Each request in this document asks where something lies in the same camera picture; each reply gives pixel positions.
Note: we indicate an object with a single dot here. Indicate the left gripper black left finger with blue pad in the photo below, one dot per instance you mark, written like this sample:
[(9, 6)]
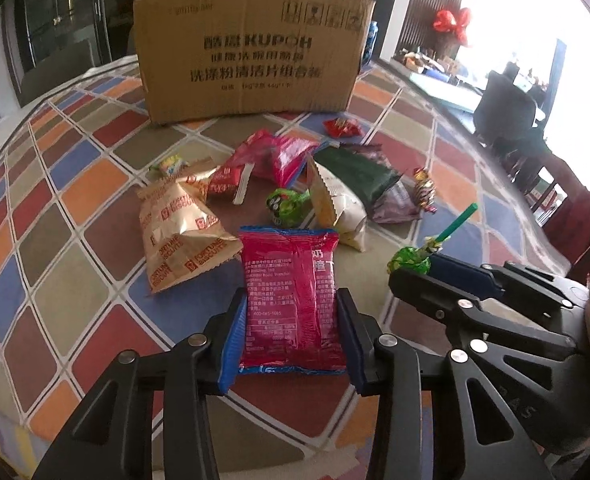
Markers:
[(109, 434)]

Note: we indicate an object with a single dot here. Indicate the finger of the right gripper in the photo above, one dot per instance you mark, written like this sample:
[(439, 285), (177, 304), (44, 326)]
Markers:
[(462, 314), (470, 277)]

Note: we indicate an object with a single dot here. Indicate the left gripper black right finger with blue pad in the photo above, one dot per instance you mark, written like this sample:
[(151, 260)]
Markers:
[(442, 400)]

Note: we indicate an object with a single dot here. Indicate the green lollipop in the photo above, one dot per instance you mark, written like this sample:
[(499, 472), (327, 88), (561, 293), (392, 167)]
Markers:
[(417, 259)]

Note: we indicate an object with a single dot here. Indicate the pink red snack packet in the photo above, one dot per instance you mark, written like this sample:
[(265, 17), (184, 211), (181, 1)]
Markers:
[(291, 320)]

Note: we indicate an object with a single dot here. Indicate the colourful wrapped candy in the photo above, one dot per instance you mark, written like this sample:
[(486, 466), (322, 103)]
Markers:
[(424, 190)]

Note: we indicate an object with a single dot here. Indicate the purple snack bag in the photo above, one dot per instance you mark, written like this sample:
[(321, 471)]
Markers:
[(395, 205)]

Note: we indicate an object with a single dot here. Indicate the cream gold snack bag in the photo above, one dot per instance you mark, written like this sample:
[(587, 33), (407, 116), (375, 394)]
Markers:
[(336, 206)]

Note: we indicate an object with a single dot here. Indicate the dark chair right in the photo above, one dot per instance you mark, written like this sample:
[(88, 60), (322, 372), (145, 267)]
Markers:
[(504, 111)]

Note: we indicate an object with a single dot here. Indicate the dark green snack bag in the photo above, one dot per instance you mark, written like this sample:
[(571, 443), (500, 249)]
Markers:
[(366, 178)]

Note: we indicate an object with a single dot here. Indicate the green round candy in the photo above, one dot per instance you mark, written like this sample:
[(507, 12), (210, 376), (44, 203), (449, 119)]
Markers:
[(288, 208)]

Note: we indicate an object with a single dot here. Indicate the colourful checkered tablecloth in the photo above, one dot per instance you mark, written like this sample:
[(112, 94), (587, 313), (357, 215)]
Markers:
[(73, 286)]

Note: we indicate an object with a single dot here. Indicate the gold fortune biscuits bag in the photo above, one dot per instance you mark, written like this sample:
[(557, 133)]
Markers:
[(182, 237)]

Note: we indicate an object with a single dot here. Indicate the pink snack bag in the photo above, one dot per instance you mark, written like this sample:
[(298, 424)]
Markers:
[(279, 159)]

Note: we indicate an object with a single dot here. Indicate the blue pepsi can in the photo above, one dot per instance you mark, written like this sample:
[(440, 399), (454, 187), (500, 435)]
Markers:
[(370, 42)]

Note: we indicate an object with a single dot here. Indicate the red bow decoration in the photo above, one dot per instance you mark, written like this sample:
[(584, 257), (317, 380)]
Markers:
[(455, 24)]

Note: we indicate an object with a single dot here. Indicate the small red snack packet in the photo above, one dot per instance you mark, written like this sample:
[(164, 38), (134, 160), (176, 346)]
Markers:
[(231, 182)]

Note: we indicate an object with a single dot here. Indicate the yellow green candy packet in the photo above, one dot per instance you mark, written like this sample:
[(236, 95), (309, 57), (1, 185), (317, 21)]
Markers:
[(168, 166)]

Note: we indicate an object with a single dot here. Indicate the brown cardboard box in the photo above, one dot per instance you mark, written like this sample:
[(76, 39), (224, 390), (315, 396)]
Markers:
[(209, 58)]

